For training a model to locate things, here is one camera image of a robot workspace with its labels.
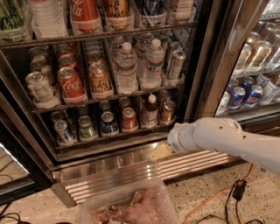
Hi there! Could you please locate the green can bottom shelf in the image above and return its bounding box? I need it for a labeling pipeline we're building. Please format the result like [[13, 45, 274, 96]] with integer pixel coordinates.
[[78, 115, 98, 142]]

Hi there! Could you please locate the blue pepsi can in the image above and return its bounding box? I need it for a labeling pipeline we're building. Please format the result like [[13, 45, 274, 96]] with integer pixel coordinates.
[[243, 85, 263, 108], [228, 87, 246, 109]]

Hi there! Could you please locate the copper can bottom right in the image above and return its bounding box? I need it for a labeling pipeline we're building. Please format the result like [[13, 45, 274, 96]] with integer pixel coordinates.
[[160, 101, 176, 124]]

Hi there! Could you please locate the clear water bottle right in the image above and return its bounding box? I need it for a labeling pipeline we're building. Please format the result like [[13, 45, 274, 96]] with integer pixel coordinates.
[[141, 38, 165, 89]]

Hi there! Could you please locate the orange LaCroix can front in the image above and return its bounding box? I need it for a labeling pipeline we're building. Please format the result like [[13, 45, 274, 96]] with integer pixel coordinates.
[[88, 63, 114, 99]]

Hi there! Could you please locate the red can bottom shelf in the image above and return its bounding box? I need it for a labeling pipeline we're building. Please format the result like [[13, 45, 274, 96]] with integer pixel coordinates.
[[122, 108, 137, 131]]

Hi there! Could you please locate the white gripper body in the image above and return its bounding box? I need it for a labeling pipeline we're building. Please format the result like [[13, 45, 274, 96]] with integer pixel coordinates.
[[146, 143, 172, 161]]

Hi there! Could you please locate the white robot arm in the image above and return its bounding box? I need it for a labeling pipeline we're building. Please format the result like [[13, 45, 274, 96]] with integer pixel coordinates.
[[146, 117, 280, 175]]

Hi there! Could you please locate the slim silver can front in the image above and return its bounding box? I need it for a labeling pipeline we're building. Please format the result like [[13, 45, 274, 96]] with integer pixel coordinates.
[[168, 50, 186, 81]]

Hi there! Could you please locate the brown bottle with white cap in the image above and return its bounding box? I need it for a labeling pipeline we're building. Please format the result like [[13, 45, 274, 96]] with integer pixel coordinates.
[[141, 94, 158, 128]]

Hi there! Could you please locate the clear water bottle left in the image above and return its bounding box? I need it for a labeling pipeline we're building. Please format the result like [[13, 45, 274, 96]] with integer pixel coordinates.
[[116, 42, 138, 95]]

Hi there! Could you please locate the clear plastic bin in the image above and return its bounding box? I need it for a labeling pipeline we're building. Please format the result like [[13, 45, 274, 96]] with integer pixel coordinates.
[[80, 178, 179, 224]]

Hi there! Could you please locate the dark blue can bottom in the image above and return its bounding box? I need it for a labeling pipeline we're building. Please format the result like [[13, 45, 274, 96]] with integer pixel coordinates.
[[101, 111, 119, 137]]

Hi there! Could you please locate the stainless fridge door frame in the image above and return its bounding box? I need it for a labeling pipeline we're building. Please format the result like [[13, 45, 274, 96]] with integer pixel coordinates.
[[185, 0, 269, 121]]

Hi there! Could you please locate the green LaCroix can top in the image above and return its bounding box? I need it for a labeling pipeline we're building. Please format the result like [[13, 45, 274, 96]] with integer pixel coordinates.
[[0, 0, 27, 42]]

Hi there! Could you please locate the black power adapter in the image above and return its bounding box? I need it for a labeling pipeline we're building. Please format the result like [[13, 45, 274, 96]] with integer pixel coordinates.
[[233, 179, 247, 201]]

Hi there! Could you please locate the orange extension cable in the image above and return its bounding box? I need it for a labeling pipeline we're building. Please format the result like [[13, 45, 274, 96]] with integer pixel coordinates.
[[183, 164, 256, 224]]

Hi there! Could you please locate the clear water bottle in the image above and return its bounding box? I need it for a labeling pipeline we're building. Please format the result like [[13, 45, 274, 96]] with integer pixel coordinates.
[[141, 38, 165, 89], [116, 42, 138, 95]]

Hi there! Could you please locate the silver white can front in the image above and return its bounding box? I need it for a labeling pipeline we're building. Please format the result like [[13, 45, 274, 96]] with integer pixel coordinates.
[[25, 72, 60, 109]]

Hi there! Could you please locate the blue white can bottom left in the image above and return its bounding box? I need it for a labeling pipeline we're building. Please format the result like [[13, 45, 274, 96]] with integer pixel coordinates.
[[54, 120, 77, 146]]

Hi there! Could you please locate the red Coca-Cola can front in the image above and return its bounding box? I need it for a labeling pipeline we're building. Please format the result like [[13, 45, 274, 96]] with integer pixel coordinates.
[[58, 66, 87, 103]]

